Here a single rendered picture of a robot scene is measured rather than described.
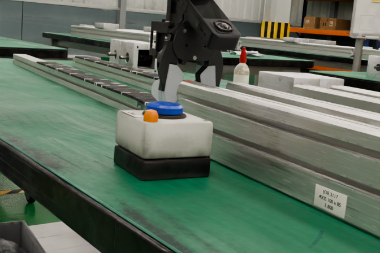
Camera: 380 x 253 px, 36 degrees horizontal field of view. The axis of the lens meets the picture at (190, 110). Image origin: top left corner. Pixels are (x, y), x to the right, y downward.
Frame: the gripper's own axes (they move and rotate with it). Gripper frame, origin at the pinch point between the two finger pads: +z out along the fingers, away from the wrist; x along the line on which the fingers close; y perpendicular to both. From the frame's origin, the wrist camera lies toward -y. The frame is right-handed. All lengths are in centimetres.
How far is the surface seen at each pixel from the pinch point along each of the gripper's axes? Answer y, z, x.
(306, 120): -32.0, -5.6, 5.1
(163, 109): -20.1, -4.6, 14.0
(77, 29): 397, -4, -111
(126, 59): 91, -2, -28
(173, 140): -22.3, -1.9, 13.8
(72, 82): 51, 1, 1
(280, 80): -3.1, -6.4, -14.0
